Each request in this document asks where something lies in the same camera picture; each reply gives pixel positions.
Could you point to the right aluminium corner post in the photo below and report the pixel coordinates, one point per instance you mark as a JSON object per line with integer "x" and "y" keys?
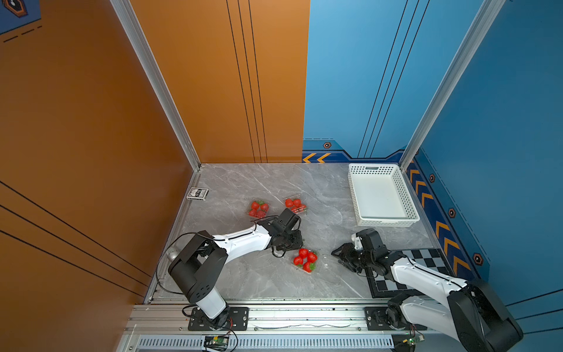
{"x": 476, "y": 33}

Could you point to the strawberry two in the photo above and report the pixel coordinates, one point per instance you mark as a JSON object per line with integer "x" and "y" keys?
{"x": 312, "y": 257}

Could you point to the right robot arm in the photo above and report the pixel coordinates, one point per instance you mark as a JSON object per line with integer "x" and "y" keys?
{"x": 467, "y": 311}

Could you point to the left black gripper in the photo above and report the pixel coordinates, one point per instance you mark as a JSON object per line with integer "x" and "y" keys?
{"x": 298, "y": 243}

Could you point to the white perforated plastic basket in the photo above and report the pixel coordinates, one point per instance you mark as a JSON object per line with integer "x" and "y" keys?
{"x": 380, "y": 196}

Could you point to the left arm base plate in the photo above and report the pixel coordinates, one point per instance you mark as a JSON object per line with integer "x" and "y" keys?
{"x": 232, "y": 318}

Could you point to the aluminium corner post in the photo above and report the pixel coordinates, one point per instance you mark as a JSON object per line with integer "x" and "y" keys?
{"x": 136, "y": 36}
{"x": 476, "y": 33}

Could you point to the left aluminium corner post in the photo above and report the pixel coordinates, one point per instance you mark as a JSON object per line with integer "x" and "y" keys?
{"x": 136, "y": 36}

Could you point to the aluminium front rail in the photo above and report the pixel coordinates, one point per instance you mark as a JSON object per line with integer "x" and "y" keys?
{"x": 293, "y": 317}

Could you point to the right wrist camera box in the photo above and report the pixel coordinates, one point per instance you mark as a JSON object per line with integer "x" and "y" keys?
{"x": 357, "y": 242}

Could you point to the strawberry four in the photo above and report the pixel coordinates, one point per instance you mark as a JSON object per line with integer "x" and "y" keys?
{"x": 309, "y": 267}

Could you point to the strawberry one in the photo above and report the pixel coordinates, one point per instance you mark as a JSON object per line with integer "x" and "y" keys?
{"x": 303, "y": 253}

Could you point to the green circuit board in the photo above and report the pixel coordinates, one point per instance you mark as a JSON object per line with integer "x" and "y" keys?
{"x": 218, "y": 343}
{"x": 411, "y": 342}

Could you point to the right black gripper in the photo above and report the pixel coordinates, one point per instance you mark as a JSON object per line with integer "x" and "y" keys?
{"x": 344, "y": 254}

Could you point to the black white checkerboard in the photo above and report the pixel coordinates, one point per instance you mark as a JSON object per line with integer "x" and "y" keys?
{"x": 412, "y": 278}

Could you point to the left green circuit board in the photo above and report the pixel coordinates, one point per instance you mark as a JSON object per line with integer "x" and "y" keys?
{"x": 218, "y": 343}

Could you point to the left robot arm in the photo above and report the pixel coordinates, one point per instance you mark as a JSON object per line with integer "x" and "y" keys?
{"x": 196, "y": 268}

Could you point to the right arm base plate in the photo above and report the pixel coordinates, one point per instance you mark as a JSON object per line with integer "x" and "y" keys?
{"x": 377, "y": 320}

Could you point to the right green circuit board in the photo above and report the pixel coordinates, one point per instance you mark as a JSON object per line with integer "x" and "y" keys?
{"x": 411, "y": 342}

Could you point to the clear clamshell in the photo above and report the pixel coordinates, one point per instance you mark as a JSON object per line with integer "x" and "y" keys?
{"x": 304, "y": 261}

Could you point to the strawberry three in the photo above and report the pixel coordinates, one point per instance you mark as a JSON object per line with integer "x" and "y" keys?
{"x": 298, "y": 260}

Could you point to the grey metal cylinder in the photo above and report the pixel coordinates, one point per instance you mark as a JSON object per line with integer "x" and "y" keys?
{"x": 172, "y": 253}

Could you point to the clear plastic clamshell container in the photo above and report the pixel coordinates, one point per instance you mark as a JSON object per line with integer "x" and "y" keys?
{"x": 260, "y": 214}

